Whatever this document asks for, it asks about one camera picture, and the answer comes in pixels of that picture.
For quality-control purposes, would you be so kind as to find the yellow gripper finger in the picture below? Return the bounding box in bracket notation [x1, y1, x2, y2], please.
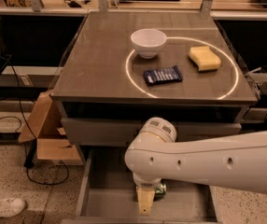
[136, 188, 155, 216]

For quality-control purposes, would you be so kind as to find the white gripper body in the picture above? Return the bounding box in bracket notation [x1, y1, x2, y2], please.
[133, 173, 162, 189]

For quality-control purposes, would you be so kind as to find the green soda can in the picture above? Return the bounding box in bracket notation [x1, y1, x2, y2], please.
[155, 183, 166, 199]

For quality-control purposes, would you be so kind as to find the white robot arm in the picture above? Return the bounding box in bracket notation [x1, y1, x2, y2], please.
[124, 117, 267, 194]

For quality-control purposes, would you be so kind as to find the open grey middle drawer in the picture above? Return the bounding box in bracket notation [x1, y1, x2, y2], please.
[61, 147, 221, 224]

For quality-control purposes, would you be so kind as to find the closed grey top drawer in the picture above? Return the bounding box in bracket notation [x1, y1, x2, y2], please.
[62, 118, 241, 147]

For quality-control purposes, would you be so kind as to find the grey drawer cabinet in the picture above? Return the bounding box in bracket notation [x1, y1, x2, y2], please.
[49, 10, 259, 170]

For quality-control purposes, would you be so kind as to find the blue snack packet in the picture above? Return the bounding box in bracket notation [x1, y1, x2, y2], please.
[143, 65, 183, 86]

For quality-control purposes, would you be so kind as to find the brown cardboard box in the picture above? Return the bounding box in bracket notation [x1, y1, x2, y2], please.
[18, 91, 84, 165]

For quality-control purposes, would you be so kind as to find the white sneaker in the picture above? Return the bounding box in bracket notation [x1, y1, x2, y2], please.
[0, 198, 26, 218]

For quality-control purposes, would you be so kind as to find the yellow sponge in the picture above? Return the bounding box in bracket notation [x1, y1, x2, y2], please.
[189, 46, 221, 72]

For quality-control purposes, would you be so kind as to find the white bowl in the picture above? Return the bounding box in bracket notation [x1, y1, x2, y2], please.
[131, 29, 167, 59]

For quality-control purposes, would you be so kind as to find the black floor cable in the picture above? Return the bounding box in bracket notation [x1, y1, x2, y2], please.
[0, 3, 70, 186]

